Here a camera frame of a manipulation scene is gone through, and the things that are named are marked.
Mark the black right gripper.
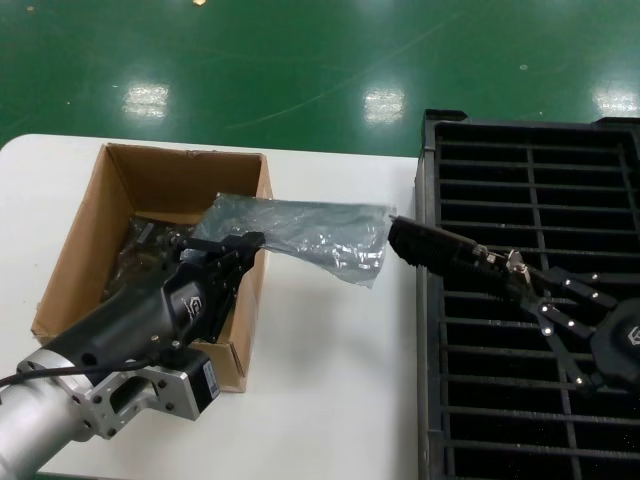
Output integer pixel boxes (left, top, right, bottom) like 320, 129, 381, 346
518, 266, 640, 397

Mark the grey translucent antistatic bag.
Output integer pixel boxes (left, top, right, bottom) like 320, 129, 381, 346
192, 192, 397, 289

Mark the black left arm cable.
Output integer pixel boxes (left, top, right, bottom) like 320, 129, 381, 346
0, 335, 185, 389

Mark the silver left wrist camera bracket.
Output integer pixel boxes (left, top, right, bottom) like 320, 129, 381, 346
69, 344, 222, 442

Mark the black graphics card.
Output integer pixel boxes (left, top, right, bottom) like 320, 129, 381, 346
387, 213, 532, 279

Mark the brown cardboard box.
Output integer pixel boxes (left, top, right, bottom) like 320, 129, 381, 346
29, 142, 277, 396

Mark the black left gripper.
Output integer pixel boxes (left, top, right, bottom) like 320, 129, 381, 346
39, 230, 267, 385

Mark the black slotted container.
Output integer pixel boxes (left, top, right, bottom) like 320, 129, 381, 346
412, 108, 640, 480

